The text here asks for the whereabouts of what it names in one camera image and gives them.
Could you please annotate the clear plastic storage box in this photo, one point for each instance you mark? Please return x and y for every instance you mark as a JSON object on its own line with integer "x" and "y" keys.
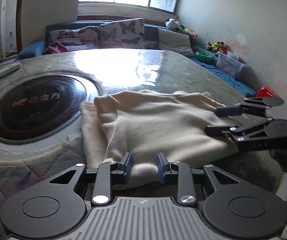
{"x": 227, "y": 66}

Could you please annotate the grey remote control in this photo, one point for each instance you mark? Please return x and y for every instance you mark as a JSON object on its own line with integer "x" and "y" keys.
{"x": 8, "y": 68}

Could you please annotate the small white plastic box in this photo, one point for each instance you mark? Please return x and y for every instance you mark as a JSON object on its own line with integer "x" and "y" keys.
{"x": 233, "y": 55}

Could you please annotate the blue sofa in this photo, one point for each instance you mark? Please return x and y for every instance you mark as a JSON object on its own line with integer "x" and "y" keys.
{"x": 31, "y": 50}

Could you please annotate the grey pillow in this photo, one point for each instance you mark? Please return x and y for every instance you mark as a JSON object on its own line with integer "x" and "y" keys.
{"x": 174, "y": 41}

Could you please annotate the dark wooden door frame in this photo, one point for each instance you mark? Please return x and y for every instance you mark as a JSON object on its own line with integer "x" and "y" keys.
{"x": 21, "y": 17}

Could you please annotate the cream fleece sweater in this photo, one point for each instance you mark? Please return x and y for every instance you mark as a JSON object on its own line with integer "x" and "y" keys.
{"x": 158, "y": 125}

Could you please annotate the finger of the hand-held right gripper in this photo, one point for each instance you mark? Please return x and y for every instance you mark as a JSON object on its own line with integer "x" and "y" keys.
{"x": 218, "y": 129}
{"x": 229, "y": 111}

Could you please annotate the green yellow plush toy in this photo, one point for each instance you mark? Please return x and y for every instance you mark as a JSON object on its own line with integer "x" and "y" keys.
{"x": 213, "y": 45}

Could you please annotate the flat butterfly print cushion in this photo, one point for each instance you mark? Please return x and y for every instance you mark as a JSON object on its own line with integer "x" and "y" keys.
{"x": 86, "y": 47}

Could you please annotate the red plastic stool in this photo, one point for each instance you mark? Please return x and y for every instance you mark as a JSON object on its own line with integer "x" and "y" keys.
{"x": 266, "y": 91}

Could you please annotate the pink green plush toy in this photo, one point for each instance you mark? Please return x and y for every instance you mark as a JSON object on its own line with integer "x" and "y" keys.
{"x": 192, "y": 32}

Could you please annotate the panda plush toy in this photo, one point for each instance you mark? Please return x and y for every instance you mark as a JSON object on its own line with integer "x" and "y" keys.
{"x": 171, "y": 23}

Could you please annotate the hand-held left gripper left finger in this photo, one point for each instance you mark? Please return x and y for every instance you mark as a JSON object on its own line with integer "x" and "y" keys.
{"x": 127, "y": 166}

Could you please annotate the black round induction cooktop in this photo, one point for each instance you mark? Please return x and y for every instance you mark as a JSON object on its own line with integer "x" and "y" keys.
{"x": 38, "y": 110}

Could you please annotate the pink cloth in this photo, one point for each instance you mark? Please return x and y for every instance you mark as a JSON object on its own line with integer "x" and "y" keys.
{"x": 54, "y": 47}

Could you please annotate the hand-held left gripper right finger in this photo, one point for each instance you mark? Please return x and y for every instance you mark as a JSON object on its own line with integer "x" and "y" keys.
{"x": 161, "y": 167}

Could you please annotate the long butterfly print pillow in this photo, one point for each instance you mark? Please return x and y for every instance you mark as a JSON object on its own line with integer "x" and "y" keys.
{"x": 76, "y": 33}

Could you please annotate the square butterfly print pillow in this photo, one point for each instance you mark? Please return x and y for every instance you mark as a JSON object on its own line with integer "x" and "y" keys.
{"x": 121, "y": 32}

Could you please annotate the green bowl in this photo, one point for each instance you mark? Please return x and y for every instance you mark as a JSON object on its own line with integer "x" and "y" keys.
{"x": 203, "y": 56}

